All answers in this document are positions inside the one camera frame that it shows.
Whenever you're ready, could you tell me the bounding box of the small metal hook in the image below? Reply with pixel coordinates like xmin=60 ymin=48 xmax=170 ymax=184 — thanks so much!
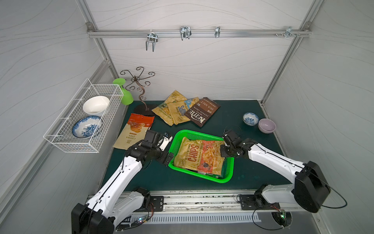
xmin=214 ymin=26 xmax=221 ymax=38

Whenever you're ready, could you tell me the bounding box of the metal loop hook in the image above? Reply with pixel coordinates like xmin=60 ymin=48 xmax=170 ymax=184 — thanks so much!
xmin=179 ymin=26 xmax=192 ymax=41

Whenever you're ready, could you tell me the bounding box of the white bowl in rack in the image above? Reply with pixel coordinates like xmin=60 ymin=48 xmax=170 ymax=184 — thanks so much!
xmin=83 ymin=96 xmax=110 ymax=116

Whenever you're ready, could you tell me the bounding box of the blue floral plate in rack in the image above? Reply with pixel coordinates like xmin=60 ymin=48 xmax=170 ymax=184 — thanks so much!
xmin=72 ymin=116 xmax=103 ymax=138

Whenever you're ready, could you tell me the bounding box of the white wire wall basket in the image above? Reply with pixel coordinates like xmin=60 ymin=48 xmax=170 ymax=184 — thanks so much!
xmin=43 ymin=80 xmax=123 ymax=153

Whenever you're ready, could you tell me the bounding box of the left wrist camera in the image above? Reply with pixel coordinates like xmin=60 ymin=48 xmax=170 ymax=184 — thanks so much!
xmin=158 ymin=132 xmax=173 ymax=151

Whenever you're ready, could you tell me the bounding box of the red white chips bag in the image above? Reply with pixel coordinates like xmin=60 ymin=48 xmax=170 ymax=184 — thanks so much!
xmin=114 ymin=113 xmax=154 ymax=150

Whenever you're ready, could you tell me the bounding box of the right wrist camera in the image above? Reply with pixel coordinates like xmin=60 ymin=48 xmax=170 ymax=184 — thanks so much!
xmin=223 ymin=130 xmax=242 ymax=145

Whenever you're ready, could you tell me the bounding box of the lilac ceramic bowl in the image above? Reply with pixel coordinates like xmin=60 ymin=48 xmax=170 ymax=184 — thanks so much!
xmin=258 ymin=118 xmax=277 ymax=134

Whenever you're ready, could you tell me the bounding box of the aluminium corner frame post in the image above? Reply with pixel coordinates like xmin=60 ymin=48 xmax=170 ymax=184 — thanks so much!
xmin=260 ymin=0 xmax=324 ymax=106

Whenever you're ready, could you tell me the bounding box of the brown metal scroll stand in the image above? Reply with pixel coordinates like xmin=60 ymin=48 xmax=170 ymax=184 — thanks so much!
xmin=120 ymin=66 xmax=157 ymax=117

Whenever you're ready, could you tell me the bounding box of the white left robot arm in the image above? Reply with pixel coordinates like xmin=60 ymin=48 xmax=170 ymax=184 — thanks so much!
xmin=71 ymin=130 xmax=173 ymax=234

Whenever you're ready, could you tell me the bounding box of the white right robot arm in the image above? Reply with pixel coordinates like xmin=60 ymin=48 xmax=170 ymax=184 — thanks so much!
xmin=220 ymin=138 xmax=331 ymax=213

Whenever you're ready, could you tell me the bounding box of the brown Kettle sea salt bag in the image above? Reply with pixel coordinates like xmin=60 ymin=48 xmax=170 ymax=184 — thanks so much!
xmin=184 ymin=97 xmax=221 ymax=127

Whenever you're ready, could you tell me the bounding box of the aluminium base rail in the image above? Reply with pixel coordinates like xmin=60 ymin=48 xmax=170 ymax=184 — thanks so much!
xmin=81 ymin=189 xmax=322 ymax=224

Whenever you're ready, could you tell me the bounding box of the tan kettle cooked chips bag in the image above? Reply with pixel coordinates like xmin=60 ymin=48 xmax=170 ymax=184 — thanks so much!
xmin=173 ymin=137 xmax=225 ymax=176

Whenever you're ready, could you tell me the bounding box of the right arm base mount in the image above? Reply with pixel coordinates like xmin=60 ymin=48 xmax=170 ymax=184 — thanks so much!
xmin=236 ymin=194 xmax=281 ymax=211

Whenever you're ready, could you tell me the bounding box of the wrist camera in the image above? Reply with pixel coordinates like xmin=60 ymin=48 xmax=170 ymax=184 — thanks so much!
xmin=223 ymin=130 xmax=242 ymax=145
xmin=158 ymin=132 xmax=173 ymax=151

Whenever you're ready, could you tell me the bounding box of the aluminium top rail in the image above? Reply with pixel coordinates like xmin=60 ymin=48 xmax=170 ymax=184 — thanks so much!
xmin=88 ymin=29 xmax=309 ymax=39

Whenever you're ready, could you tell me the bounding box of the blue floral ceramic bowl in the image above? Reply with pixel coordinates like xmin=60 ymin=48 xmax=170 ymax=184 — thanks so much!
xmin=243 ymin=112 xmax=260 ymax=126

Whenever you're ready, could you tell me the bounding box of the yellow blue chips bag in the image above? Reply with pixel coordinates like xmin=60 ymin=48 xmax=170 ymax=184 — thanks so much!
xmin=152 ymin=97 xmax=199 ymax=126

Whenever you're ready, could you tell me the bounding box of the metal double hook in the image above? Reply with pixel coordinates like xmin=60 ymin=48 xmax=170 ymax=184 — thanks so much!
xmin=146 ymin=32 xmax=158 ymax=52

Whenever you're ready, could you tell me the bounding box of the metal clamp hook right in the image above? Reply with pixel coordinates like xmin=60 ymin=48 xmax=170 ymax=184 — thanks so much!
xmin=274 ymin=27 xmax=301 ymax=38

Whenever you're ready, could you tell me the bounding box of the gold chips bag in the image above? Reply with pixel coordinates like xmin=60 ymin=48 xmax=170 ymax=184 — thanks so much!
xmin=164 ymin=90 xmax=187 ymax=104

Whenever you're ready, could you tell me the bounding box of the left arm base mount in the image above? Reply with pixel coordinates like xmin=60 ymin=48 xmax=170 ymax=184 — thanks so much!
xmin=138 ymin=195 xmax=164 ymax=213

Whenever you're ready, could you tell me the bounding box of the green plastic goblet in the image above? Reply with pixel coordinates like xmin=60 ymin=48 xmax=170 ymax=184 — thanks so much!
xmin=113 ymin=78 xmax=134 ymax=105

